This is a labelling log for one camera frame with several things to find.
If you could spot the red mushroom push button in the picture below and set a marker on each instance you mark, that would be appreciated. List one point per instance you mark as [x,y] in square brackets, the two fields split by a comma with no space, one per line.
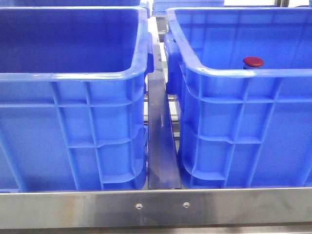
[252,62]

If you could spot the metal divider bar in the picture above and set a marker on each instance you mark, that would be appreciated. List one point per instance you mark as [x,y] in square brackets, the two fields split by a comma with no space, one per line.
[163,171]

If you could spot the right blue plastic bin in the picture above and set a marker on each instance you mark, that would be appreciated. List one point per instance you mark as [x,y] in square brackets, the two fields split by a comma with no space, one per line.
[244,128]

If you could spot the blue plastic bin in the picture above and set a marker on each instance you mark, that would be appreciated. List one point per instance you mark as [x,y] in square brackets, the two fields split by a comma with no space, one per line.
[72,85]
[244,128]

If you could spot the left blue plastic bin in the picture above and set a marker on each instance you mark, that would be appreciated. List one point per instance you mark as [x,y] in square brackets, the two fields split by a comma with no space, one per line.
[72,85]

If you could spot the rear right blue bin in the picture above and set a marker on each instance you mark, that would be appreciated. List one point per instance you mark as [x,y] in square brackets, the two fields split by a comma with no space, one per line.
[160,6]

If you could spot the rear left blue bin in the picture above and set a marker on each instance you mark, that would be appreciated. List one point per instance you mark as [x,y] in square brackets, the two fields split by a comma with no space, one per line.
[30,3]

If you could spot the left rail screw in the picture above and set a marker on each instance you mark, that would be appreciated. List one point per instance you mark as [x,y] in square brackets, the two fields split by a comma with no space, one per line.
[139,206]

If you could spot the rail screw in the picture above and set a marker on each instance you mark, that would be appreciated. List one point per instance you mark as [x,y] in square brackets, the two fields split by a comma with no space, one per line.
[139,206]
[186,205]

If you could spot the right rail screw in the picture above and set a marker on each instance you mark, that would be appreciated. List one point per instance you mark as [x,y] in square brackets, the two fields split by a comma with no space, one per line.
[186,205]

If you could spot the stainless steel front rail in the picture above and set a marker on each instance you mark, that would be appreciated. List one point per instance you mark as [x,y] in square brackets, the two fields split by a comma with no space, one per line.
[208,207]

